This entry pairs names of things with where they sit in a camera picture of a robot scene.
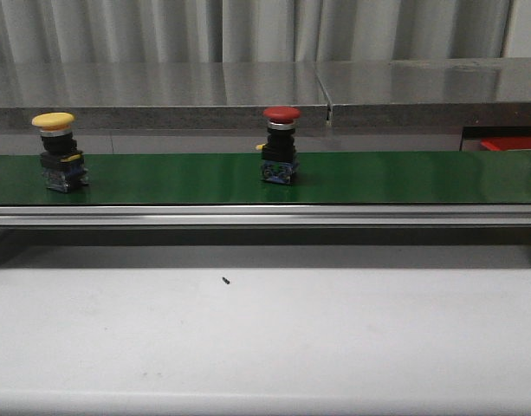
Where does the left grey stone countertop slab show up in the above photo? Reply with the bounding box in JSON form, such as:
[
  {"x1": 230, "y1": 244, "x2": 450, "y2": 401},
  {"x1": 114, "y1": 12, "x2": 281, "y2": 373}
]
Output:
[{"x1": 0, "y1": 62, "x2": 329, "y2": 130}]

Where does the grey stone countertop slab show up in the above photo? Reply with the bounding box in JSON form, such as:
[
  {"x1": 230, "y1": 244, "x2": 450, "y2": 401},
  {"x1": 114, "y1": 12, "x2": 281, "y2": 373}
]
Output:
[
  {"x1": 0, "y1": 62, "x2": 329, "y2": 130},
  {"x1": 316, "y1": 57, "x2": 531, "y2": 128}
]

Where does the green conveyor belt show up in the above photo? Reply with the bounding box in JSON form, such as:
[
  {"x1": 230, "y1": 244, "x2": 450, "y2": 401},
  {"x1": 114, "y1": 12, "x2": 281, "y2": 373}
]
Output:
[{"x1": 0, "y1": 151, "x2": 531, "y2": 205}]

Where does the red plastic tray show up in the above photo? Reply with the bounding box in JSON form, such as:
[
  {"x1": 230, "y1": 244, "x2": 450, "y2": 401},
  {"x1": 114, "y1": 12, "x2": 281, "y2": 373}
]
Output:
[{"x1": 481, "y1": 137, "x2": 531, "y2": 151}]

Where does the right grey stone countertop slab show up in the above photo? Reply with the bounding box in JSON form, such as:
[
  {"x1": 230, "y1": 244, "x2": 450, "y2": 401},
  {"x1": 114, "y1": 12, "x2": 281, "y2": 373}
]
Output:
[{"x1": 316, "y1": 57, "x2": 531, "y2": 128}]

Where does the grey pleated curtain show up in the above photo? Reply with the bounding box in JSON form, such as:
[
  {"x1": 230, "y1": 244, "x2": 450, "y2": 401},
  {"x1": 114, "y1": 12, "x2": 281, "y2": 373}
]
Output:
[{"x1": 0, "y1": 1, "x2": 512, "y2": 63}]

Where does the aluminium conveyor frame rail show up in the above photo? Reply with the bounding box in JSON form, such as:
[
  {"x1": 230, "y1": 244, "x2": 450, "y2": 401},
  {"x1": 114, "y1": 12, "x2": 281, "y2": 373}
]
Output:
[{"x1": 0, "y1": 204, "x2": 531, "y2": 228}]

